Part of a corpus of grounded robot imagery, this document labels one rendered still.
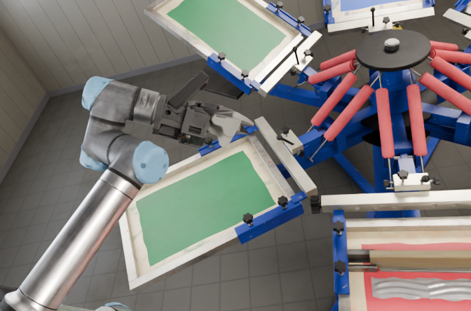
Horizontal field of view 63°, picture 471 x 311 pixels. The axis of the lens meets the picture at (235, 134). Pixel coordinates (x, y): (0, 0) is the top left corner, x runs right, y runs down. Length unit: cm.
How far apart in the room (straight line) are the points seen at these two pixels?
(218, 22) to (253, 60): 33
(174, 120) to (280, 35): 165
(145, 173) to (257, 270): 203
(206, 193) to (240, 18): 111
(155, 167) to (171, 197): 121
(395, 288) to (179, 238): 90
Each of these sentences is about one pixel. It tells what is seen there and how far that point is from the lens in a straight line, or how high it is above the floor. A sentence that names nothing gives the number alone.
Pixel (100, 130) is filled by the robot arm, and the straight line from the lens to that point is 84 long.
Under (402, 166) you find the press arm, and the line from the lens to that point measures 171.
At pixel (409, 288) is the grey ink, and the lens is 151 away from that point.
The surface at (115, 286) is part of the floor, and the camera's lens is 308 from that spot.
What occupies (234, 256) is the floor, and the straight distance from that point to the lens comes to 279.
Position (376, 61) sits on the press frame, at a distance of 178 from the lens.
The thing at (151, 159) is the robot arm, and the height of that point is 188.
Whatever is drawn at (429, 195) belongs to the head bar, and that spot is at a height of 104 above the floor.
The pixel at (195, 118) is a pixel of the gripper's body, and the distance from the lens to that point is 83.
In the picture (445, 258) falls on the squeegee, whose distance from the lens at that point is 147.
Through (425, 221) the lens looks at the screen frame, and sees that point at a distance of 162.
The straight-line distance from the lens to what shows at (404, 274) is 154.
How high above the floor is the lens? 233
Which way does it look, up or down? 41 degrees down
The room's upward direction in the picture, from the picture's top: 21 degrees counter-clockwise
